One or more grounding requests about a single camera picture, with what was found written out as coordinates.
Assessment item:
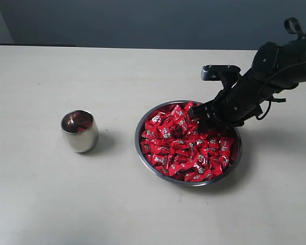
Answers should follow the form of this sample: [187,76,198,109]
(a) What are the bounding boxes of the black cable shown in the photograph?
[254,60,306,120]

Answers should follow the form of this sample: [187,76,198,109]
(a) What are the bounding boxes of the pile of red candies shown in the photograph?
[140,101,235,182]

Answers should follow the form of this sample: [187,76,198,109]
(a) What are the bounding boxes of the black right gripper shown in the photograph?
[188,88,263,133]

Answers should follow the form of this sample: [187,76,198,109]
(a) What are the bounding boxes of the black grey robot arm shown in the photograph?
[189,17,306,130]

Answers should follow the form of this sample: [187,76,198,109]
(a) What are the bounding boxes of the stainless steel cup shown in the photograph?
[61,110,99,153]

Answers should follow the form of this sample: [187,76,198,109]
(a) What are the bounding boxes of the metal bowl of red candies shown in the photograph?
[135,100,243,187]

